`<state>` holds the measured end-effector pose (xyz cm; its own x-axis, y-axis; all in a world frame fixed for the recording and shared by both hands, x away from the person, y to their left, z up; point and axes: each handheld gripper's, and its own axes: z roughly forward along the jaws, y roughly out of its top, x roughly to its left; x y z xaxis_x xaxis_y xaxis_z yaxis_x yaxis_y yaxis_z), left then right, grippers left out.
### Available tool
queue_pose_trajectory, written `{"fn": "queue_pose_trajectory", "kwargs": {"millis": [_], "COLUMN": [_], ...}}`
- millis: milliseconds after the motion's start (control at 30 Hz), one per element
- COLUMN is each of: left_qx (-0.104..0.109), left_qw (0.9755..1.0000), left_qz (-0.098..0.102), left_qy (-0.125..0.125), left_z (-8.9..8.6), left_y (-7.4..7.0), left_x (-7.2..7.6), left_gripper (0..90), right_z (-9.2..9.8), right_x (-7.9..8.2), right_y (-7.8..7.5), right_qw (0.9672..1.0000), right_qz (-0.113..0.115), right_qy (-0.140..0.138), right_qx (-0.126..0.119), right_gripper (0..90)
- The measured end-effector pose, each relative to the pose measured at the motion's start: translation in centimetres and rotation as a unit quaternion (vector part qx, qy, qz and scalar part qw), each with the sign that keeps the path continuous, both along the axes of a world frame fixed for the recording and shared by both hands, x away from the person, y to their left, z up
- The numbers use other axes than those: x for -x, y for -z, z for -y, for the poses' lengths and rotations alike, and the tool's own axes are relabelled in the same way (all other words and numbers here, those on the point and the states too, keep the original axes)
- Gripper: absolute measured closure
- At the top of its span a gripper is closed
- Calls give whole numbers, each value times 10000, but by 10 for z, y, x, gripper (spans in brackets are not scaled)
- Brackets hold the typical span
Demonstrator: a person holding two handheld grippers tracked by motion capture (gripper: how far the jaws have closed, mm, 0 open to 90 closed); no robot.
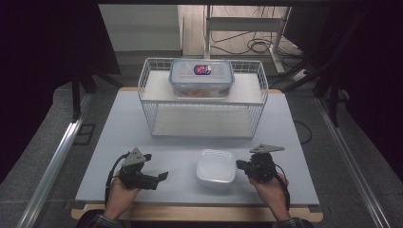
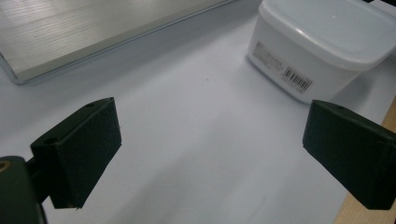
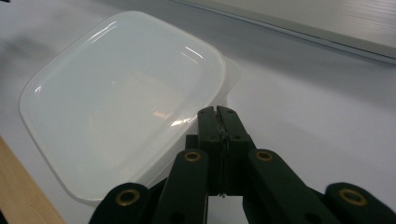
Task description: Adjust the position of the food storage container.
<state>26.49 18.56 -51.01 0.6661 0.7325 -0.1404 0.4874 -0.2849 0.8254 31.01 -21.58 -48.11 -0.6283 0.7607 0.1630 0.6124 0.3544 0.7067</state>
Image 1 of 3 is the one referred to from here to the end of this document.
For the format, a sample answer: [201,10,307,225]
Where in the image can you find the black floor cables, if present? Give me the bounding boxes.
[210,29,302,66]

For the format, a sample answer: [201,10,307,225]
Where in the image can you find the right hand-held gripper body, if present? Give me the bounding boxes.
[246,143,285,183]

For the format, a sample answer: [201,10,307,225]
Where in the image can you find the aluminium floor rail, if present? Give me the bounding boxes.
[314,96,393,228]
[15,93,93,228]

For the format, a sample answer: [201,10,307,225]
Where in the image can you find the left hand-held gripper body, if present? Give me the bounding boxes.
[118,147,159,191]

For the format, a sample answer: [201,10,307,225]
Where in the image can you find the white panel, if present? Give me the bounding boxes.
[98,4,184,52]

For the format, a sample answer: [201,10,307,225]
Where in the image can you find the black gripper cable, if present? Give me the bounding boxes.
[274,163,291,211]
[104,152,131,207]

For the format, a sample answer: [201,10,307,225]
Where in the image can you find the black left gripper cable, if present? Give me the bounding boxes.
[104,152,131,207]

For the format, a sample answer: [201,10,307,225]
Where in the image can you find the dark curtain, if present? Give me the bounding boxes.
[283,4,403,175]
[0,3,122,184]

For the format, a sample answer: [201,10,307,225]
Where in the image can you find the black stand leg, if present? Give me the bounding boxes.
[278,56,341,128]
[69,70,123,124]

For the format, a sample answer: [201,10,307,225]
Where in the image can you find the white metal desk frame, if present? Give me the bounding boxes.
[203,4,293,74]

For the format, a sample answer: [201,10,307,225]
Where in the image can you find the white square bowl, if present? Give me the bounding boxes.
[195,148,237,188]

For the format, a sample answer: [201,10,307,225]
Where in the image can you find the black looped floor cable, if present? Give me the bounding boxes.
[293,119,314,145]

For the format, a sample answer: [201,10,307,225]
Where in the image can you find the pale blue table mat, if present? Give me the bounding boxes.
[75,87,320,207]

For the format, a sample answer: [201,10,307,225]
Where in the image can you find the person's right hand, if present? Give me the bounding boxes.
[248,172,290,220]

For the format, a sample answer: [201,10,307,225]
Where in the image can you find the clear blue-rimmed food container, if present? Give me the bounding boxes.
[168,59,236,99]

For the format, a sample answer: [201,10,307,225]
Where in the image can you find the person's left hand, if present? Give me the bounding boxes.
[104,174,141,220]

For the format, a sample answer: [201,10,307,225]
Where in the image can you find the white power strip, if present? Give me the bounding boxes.
[290,68,311,83]

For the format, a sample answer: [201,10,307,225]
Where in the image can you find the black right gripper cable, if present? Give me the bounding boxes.
[274,163,291,211]

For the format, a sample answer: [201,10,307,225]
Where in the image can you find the white wire two-tier rack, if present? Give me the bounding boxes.
[137,57,270,140]

